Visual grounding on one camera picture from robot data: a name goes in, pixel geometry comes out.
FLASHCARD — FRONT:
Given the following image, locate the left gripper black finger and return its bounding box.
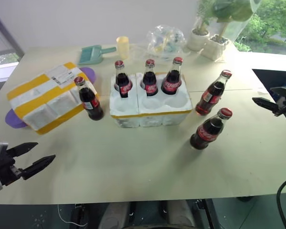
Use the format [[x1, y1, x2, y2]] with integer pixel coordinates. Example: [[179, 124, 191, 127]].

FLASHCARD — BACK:
[[21, 154, 56, 181], [6, 142, 39, 158]]

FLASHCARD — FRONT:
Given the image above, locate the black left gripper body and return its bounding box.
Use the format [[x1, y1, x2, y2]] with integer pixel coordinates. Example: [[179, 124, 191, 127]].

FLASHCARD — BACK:
[[0, 148, 25, 186]]

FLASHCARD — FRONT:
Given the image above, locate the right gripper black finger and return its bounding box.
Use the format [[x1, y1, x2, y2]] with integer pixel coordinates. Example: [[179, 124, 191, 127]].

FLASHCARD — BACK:
[[270, 85, 286, 101], [252, 97, 281, 117]]

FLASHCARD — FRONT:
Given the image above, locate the white foam lid yellow tape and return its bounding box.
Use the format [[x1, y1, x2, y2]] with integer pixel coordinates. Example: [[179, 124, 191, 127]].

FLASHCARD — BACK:
[[6, 62, 101, 135]]

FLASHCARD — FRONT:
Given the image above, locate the glass cola bottle red cap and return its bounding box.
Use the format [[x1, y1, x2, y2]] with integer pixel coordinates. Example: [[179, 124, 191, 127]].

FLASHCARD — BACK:
[[140, 59, 158, 97], [195, 69, 233, 117], [160, 57, 184, 95], [189, 107, 234, 151], [114, 60, 133, 99], [73, 76, 104, 121]]

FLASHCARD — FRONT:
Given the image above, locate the white foam bottle tray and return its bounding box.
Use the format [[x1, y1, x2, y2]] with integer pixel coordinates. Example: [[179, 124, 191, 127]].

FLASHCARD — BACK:
[[108, 72, 194, 129]]

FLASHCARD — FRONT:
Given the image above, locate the purple plastic tray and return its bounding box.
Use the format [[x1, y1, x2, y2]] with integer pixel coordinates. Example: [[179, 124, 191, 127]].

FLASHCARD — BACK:
[[5, 67, 97, 130]]

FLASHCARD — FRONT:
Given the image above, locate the square white plant pot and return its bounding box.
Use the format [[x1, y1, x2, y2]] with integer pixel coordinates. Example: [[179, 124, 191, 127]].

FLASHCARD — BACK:
[[201, 33, 230, 61]]

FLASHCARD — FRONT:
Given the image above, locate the clear plastic plant wrap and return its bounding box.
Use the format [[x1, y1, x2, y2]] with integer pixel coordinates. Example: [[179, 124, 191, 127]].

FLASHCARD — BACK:
[[225, 0, 266, 45]]

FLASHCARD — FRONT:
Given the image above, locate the grey rounded shape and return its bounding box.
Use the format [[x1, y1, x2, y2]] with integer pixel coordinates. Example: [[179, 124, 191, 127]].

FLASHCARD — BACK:
[[100, 201, 132, 229], [167, 199, 196, 229]]

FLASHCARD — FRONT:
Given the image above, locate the round white plant pot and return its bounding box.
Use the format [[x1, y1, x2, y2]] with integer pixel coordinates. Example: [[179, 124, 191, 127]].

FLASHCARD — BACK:
[[186, 28, 211, 52]]

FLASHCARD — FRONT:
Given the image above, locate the large-leaved green plant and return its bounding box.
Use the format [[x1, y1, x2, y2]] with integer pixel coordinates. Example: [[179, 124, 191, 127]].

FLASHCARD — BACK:
[[211, 0, 254, 41]]

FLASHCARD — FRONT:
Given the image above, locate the small-leaved green plant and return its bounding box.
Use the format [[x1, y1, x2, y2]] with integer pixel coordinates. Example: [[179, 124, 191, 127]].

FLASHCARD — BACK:
[[194, 0, 215, 35]]

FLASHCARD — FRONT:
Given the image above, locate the green plastic dustpan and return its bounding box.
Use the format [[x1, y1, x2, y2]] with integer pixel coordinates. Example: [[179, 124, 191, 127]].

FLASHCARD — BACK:
[[77, 45, 117, 66]]

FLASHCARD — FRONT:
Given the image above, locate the clear plastic bag with items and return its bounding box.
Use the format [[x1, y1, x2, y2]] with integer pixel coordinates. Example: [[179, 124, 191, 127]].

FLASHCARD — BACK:
[[130, 24, 189, 63]]

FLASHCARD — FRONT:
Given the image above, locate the pale yellow plastic cup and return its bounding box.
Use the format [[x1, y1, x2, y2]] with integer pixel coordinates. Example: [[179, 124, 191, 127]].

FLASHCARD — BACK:
[[116, 36, 130, 60]]

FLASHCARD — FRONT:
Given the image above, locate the thin white cable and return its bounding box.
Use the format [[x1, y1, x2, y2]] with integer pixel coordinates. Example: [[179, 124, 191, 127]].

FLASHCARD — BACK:
[[57, 204, 86, 227]]

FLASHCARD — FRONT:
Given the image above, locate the black table frame bracket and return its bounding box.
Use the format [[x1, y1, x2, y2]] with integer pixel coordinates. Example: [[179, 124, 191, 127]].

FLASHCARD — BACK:
[[194, 198, 221, 229], [70, 203, 89, 229]]

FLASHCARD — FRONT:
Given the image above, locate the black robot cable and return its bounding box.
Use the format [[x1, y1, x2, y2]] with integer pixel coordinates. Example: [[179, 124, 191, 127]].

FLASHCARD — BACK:
[[276, 175, 286, 229]]

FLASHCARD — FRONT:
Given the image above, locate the dark window frame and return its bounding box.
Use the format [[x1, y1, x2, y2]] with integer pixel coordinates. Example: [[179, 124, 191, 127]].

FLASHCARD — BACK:
[[0, 6, 25, 59]]

